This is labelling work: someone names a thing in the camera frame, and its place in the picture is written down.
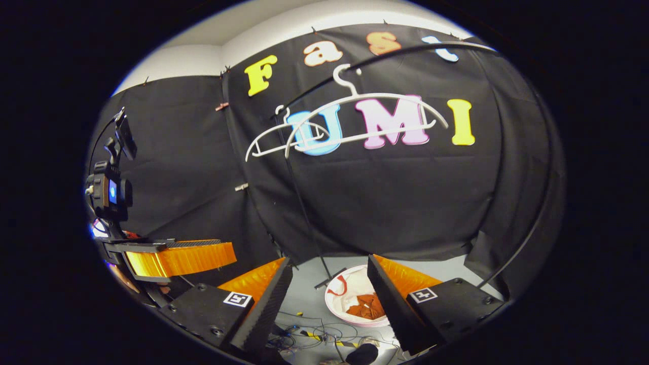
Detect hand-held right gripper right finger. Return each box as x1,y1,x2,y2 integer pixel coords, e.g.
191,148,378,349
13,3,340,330
366,253,507,356

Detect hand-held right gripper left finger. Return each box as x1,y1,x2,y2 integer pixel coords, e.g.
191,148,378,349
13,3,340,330
158,256,295,355

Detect orange ribbed shirt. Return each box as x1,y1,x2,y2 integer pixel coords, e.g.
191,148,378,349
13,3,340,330
346,293,386,320

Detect white laundry hamper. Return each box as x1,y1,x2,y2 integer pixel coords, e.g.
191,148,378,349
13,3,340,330
324,264,394,328

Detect empty white plastic hanger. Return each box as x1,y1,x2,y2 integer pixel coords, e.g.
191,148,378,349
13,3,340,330
245,105,331,163

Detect person's black shoe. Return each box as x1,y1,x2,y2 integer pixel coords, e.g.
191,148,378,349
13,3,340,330
346,343,380,365

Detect black backdrop cloth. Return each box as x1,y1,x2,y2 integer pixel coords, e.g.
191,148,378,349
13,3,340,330
86,23,566,305

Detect thin black floor cables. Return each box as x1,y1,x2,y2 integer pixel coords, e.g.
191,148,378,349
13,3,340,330
268,310,402,356

